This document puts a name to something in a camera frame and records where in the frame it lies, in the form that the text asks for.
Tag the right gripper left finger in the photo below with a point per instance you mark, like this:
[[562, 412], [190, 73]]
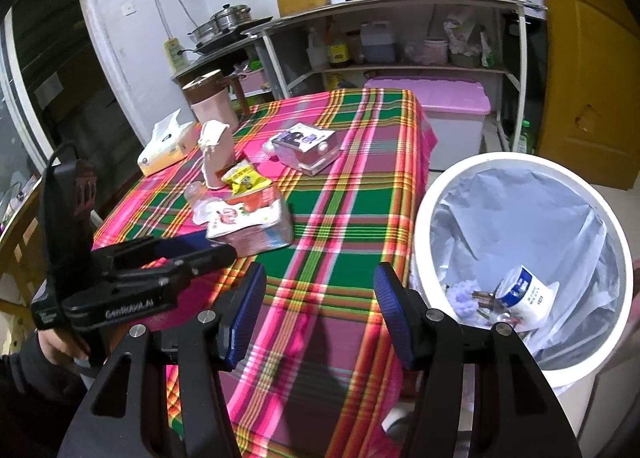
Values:
[[159, 395]]

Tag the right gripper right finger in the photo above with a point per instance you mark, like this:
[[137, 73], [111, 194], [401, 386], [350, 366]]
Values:
[[516, 413]]

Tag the white blue yogurt tub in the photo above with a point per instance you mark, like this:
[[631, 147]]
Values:
[[525, 297]]

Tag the white trash bin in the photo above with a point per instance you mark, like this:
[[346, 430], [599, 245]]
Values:
[[497, 214]]

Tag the metal kitchen shelf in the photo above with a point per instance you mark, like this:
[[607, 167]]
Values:
[[280, 43]]

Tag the person's left hand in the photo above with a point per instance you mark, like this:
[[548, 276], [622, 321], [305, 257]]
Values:
[[60, 348]]

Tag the small clear plastic bottle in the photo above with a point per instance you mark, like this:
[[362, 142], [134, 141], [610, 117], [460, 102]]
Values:
[[197, 196]]

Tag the yellow tissue pack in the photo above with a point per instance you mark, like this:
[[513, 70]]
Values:
[[170, 143]]

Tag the red strawberry milk carton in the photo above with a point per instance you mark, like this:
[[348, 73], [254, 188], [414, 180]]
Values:
[[253, 223]]

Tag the yellow snack packet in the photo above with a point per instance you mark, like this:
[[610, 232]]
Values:
[[243, 178]]

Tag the pink jug brown lid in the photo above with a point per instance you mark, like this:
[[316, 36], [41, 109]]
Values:
[[215, 96]]

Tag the white power strip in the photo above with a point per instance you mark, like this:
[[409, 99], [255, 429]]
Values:
[[175, 55]]

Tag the pink plaid tablecloth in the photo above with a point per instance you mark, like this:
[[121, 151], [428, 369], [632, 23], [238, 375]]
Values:
[[321, 374]]

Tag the steel cooking pot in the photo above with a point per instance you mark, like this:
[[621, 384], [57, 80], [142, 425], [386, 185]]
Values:
[[231, 16]]

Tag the yellow wooden door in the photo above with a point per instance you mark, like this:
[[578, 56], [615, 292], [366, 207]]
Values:
[[591, 111]]

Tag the pink storage box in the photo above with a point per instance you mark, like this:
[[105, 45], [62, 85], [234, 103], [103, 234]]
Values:
[[456, 110]]

